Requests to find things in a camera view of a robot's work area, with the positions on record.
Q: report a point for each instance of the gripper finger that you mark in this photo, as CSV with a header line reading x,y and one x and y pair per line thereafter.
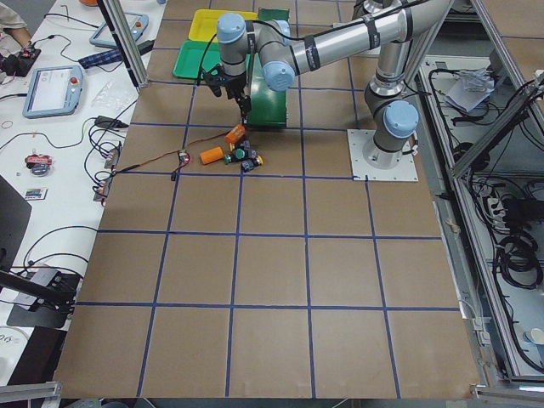
x,y
244,103

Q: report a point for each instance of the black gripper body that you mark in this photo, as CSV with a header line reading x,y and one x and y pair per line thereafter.
x,y
235,86

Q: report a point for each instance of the orange cylinder with white digits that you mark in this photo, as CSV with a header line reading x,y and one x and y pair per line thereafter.
x,y
236,134

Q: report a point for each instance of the plain orange cylinder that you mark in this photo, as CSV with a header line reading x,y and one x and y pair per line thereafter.
x,y
214,154

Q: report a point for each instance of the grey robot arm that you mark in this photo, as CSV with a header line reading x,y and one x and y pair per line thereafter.
x,y
389,29

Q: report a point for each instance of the green conveyor belt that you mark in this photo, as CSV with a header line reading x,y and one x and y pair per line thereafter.
x,y
268,106

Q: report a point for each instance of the green plastic tray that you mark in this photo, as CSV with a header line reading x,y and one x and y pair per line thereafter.
x,y
187,64

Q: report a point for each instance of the yellow plastic tray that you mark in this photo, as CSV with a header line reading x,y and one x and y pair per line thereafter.
x,y
204,22

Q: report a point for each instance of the plaid blue pouch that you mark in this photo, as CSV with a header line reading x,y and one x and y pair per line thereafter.
x,y
99,59

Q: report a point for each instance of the near teach pendant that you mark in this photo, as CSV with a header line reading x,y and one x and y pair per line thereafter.
x,y
53,91

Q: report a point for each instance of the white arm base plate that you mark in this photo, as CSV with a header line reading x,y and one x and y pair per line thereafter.
x,y
368,163

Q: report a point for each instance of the aluminium frame post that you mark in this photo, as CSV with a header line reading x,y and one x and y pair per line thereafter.
x,y
115,19

